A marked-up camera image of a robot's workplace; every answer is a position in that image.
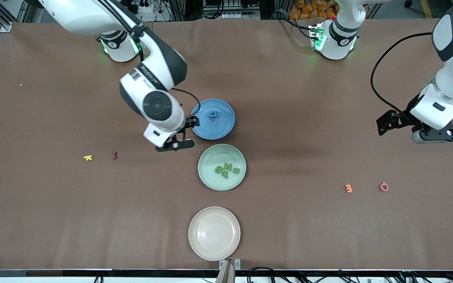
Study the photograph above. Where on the green foam letter N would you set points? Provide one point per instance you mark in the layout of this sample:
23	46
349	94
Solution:
229	168

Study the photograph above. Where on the bag of orange packets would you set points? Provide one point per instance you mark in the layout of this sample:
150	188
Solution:
309	10

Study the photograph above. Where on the white power strip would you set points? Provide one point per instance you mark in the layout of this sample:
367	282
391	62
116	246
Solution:
234	15
146	7

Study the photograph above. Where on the orange foam letter E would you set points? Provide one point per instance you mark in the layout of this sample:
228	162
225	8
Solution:
348	188

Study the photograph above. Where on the yellow foam letter K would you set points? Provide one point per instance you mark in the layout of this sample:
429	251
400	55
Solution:
88	157

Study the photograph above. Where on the pink foam letter Q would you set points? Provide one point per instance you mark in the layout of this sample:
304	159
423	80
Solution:
380	187

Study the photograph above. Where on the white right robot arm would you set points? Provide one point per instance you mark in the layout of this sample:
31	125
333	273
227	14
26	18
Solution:
85	15

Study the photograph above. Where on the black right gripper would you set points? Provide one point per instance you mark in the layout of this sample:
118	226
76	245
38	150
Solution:
190	122

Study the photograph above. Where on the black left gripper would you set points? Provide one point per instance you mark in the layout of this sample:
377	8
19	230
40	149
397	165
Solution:
404	117

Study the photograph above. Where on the grey metal edge bracket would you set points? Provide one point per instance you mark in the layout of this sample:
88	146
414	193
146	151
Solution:
229	264

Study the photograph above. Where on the silver table edge rail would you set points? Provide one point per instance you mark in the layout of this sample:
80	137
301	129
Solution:
92	273

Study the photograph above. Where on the tan post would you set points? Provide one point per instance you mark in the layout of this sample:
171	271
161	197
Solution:
224	276

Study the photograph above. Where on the beige plate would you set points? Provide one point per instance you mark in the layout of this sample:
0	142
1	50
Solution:
214	233

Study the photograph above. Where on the blue foam letter X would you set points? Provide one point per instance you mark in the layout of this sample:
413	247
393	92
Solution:
210	118

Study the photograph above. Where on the blue plate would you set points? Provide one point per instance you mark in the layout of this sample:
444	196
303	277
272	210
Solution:
222	127

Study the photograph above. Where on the green plate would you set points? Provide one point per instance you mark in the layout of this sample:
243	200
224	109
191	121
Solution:
210	181

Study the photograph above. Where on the brown table cover sheet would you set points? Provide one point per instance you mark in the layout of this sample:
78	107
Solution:
289	236

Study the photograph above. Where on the green foam letter B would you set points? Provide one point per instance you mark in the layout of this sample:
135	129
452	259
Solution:
218	169

